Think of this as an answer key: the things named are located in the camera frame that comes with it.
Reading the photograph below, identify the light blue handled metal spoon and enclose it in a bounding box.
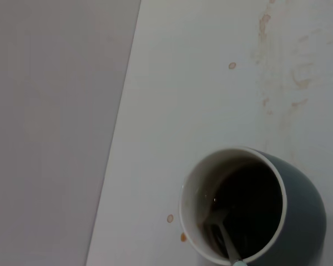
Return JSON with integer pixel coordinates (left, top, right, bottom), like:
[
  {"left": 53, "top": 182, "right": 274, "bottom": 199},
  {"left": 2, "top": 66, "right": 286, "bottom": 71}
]
[{"left": 203, "top": 212, "right": 244, "bottom": 266}]

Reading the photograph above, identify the dark coffee liquid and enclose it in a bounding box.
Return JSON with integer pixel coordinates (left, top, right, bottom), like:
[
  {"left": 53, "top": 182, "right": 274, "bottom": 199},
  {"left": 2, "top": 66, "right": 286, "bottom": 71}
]
[{"left": 199, "top": 162, "right": 284, "bottom": 259}]

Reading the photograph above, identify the grey ceramic mug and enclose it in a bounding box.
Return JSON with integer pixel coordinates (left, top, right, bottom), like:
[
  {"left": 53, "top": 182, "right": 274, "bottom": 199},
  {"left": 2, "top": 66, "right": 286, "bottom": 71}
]
[{"left": 178, "top": 146, "right": 328, "bottom": 266}]

